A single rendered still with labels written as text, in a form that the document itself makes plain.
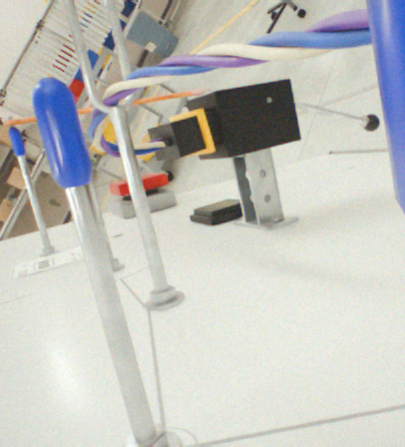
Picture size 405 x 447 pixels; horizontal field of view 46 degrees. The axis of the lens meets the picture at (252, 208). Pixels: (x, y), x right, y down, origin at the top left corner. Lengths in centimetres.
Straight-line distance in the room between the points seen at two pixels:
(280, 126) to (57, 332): 18
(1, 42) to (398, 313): 876
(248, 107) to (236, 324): 16
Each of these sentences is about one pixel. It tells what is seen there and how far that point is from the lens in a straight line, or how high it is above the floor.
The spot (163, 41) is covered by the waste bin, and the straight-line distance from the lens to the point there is 728.
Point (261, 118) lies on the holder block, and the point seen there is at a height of 111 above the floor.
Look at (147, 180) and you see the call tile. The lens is 48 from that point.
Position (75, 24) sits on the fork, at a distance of 21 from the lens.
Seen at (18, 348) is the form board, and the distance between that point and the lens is 22.
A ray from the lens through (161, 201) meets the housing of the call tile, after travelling 48.
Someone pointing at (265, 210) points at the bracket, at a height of 107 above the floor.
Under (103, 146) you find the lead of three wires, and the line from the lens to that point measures 25.
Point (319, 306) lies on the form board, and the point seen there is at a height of 111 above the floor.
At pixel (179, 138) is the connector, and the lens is 27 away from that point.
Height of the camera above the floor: 122
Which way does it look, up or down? 27 degrees down
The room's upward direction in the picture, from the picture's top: 62 degrees counter-clockwise
